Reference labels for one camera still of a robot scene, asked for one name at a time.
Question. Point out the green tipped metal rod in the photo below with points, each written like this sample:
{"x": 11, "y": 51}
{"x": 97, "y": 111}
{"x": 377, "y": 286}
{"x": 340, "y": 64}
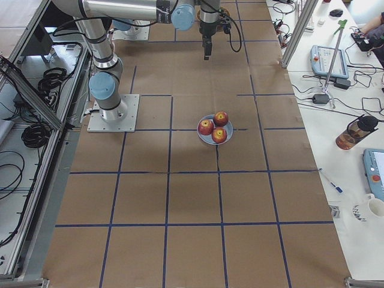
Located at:
{"x": 340, "y": 30}

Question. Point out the black power adapter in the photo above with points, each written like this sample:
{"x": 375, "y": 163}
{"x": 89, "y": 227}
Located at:
{"x": 320, "y": 99}

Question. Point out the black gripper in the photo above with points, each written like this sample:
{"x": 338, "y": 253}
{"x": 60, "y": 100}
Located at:
{"x": 206, "y": 29}

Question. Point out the red apple plate back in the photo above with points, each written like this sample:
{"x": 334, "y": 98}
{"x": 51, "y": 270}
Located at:
{"x": 220, "y": 118}

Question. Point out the red apple plate left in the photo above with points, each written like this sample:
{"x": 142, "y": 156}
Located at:
{"x": 205, "y": 127}

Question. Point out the white mug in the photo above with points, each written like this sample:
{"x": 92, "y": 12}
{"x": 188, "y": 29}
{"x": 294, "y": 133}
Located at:
{"x": 370, "y": 209}

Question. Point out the red apple plate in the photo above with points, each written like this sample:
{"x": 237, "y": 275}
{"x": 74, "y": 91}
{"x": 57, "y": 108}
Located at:
{"x": 220, "y": 118}
{"x": 205, "y": 127}
{"x": 219, "y": 135}

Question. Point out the blue teach pendant lower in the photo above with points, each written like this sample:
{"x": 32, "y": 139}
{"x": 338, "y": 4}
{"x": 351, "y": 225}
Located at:
{"x": 373, "y": 163}

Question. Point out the aluminium side frame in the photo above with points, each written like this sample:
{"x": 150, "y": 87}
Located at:
{"x": 39, "y": 76}

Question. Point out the blue white pen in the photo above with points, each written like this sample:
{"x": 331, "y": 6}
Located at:
{"x": 334, "y": 185}

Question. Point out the blue teach pendant upper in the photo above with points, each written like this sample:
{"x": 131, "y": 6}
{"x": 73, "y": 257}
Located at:
{"x": 321, "y": 58}

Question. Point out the red apple plate front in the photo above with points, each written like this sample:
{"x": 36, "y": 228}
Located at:
{"x": 219, "y": 135}

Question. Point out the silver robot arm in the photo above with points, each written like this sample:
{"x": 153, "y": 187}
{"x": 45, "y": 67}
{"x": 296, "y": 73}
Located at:
{"x": 89, "y": 14}

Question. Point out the glass bottle black lid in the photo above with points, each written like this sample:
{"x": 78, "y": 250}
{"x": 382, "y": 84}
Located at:
{"x": 356, "y": 131}

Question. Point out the black computer mouse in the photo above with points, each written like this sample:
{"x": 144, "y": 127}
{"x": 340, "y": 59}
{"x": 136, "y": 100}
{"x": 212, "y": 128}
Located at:
{"x": 336, "y": 13}

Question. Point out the blue teach pendant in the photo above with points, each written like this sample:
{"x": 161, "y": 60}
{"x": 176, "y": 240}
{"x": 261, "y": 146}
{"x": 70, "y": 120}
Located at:
{"x": 373, "y": 163}
{"x": 321, "y": 58}

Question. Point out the aluminium frame post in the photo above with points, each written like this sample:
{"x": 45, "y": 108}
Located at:
{"x": 298, "y": 31}

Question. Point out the small metal clip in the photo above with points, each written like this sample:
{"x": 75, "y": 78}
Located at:
{"x": 335, "y": 211}

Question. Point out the light blue plate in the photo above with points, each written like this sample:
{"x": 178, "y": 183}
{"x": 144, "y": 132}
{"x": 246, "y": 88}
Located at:
{"x": 208, "y": 140}

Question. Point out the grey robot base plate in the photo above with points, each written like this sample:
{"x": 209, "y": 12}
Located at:
{"x": 121, "y": 119}

